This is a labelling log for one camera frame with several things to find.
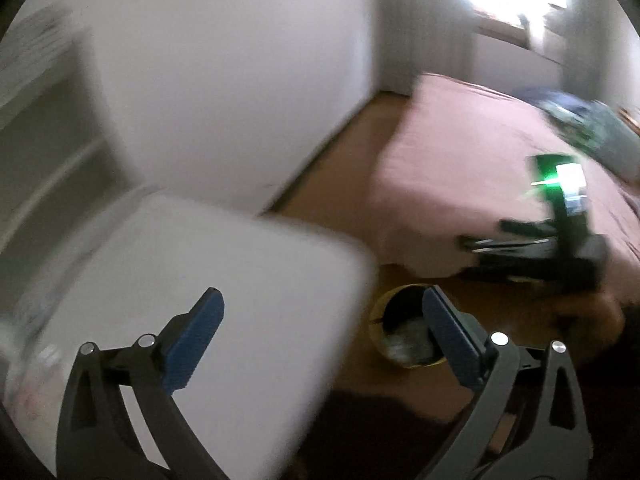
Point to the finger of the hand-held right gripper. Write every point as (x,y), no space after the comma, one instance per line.
(525,226)
(505,255)

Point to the blue green patterned pillow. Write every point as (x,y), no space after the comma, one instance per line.
(590,122)

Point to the white desk shelf unit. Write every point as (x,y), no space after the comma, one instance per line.
(45,150)

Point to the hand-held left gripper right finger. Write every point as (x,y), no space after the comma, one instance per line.
(450,340)

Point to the pink bed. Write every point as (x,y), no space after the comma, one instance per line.
(465,175)

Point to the person's dark pants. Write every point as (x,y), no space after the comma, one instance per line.
(390,435)

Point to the person's right hand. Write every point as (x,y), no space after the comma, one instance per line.
(587,317)

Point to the yellow round trash bin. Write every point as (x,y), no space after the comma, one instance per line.
(382,340)

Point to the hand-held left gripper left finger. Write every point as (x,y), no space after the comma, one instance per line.
(195,345)

